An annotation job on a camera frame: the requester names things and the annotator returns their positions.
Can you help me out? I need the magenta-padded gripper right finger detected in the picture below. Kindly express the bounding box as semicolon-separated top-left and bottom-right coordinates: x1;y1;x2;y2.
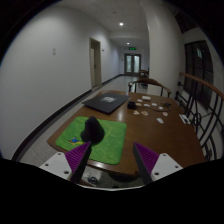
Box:
132;142;184;186

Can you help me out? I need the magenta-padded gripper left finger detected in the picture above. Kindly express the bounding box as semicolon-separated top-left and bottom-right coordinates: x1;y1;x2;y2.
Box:
39;141;93;185

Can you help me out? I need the black computer mouse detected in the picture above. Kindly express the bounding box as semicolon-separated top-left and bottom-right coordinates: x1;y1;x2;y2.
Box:
80;115;106;145

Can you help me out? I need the green mouse pad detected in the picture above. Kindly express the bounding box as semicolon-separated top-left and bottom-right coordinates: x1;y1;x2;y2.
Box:
55;115;128;166

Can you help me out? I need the white booklet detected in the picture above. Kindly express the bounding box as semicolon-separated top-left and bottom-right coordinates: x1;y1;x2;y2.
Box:
178;113;192;125

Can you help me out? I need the black closed laptop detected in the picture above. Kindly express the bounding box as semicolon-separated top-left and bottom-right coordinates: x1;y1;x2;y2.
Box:
81;91;132;115

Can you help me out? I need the wooden armchair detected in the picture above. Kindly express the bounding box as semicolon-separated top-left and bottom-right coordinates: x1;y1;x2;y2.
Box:
128;77;173;98

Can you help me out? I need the black railing with wooden handrail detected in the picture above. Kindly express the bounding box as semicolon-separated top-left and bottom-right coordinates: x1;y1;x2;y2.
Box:
175;72;224;161

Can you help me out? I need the dark wooden chair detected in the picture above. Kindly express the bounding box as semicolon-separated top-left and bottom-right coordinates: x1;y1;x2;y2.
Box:
139;68;150;79

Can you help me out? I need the dark framed window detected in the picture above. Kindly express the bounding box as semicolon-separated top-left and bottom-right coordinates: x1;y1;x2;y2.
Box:
183;40;214;109

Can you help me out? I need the glass double door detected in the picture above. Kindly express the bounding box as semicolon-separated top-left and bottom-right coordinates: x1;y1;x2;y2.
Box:
124;53;142;76

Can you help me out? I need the open side doorway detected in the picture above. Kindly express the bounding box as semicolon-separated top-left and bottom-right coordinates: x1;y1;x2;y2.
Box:
88;37;103;90

